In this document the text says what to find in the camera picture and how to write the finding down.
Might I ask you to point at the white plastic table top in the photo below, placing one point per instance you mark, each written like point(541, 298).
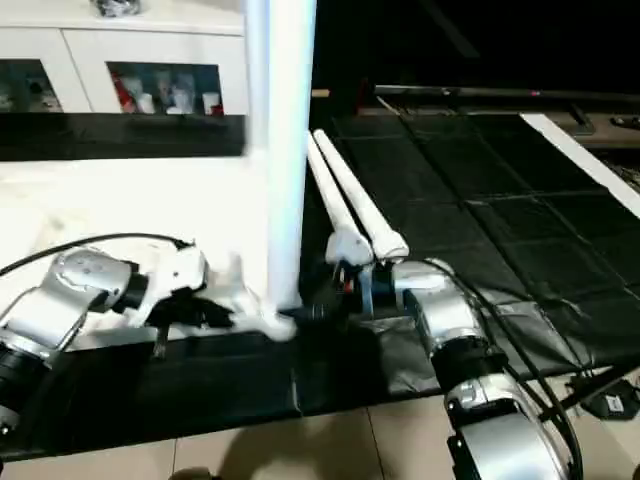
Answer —
point(120, 210)

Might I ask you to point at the black mat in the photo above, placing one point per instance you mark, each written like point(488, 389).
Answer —
point(480, 220)

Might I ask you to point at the white glass-door cabinet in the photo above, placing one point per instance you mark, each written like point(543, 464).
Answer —
point(120, 60)

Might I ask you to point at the small brown label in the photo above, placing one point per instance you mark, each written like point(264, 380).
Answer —
point(321, 94)

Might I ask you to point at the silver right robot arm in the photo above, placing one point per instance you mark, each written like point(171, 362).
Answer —
point(470, 370)

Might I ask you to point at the black power adapter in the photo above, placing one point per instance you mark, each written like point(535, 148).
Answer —
point(615, 405)

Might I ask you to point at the white plastic table leg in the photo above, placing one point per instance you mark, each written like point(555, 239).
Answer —
point(328, 190)
point(256, 70)
point(290, 150)
point(365, 200)

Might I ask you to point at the white flat strip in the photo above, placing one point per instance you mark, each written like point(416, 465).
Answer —
point(585, 160)

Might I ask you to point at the black remote control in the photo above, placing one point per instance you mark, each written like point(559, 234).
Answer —
point(627, 122)

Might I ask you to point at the black cabinet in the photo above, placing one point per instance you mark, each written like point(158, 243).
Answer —
point(480, 45)

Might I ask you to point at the grey object on cabinet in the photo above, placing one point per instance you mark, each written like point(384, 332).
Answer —
point(117, 6)

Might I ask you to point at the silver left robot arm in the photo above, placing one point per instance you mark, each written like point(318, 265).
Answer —
point(50, 310)

